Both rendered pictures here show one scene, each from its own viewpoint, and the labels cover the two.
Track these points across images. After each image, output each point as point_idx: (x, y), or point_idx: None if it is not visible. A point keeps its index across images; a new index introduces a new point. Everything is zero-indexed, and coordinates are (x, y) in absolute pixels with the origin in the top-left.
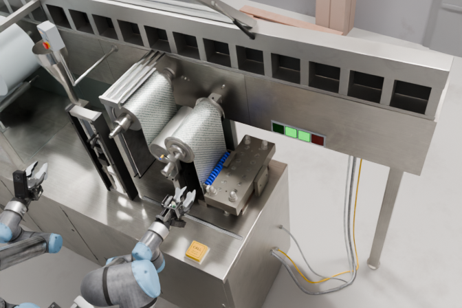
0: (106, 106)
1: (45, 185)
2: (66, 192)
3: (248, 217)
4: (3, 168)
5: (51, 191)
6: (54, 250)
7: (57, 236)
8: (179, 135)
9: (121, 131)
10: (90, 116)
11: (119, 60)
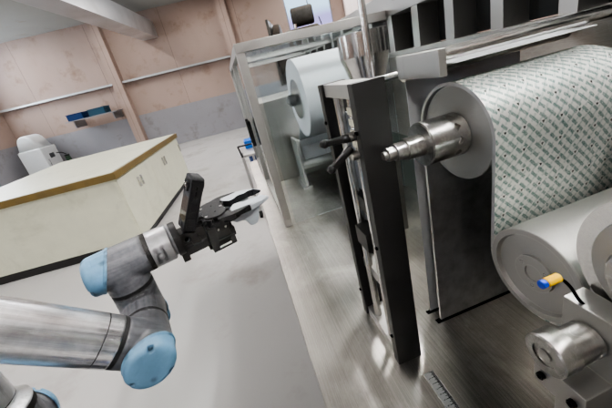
0: (411, 107)
1: (294, 255)
2: (307, 277)
3: None
4: (275, 219)
5: (293, 266)
6: (127, 381)
7: (156, 348)
8: None
9: (423, 159)
10: (351, 82)
11: None
